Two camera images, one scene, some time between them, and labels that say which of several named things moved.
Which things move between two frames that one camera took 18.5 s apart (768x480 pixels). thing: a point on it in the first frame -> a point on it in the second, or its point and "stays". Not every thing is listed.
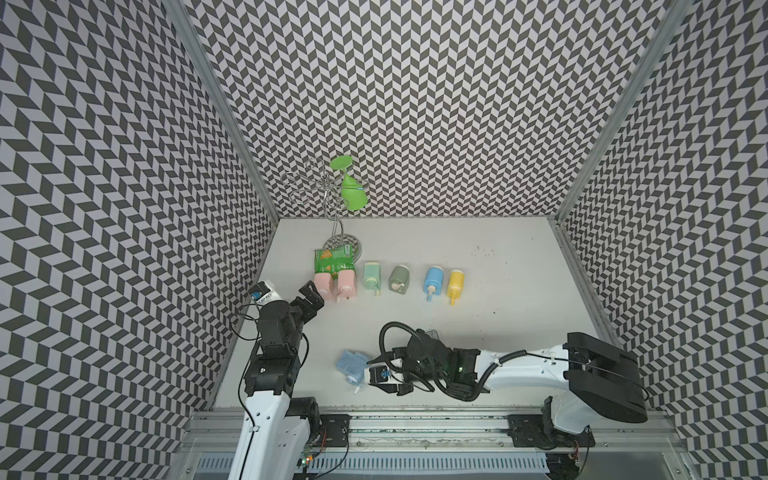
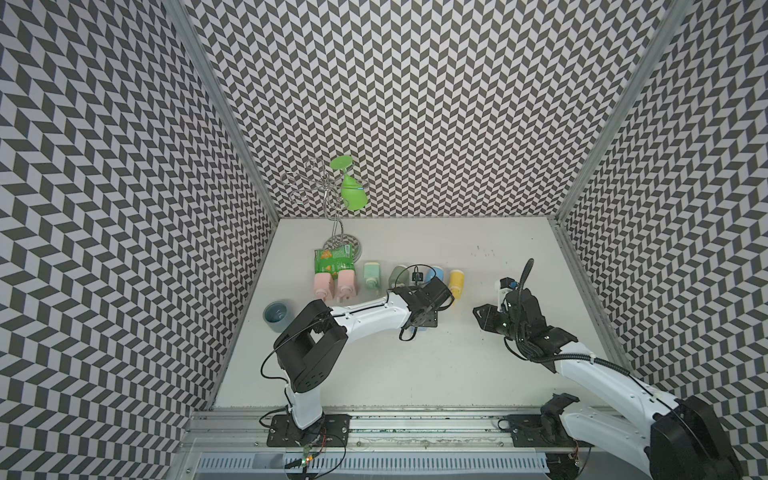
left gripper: x=308 y=310 -> x=432 y=318
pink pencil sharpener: x=346 y=283 stays
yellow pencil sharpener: x=456 y=285 stays
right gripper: x=405 y=351 -> x=487 y=311
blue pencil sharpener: x=434 y=281 stays
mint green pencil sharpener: x=372 y=276 stays
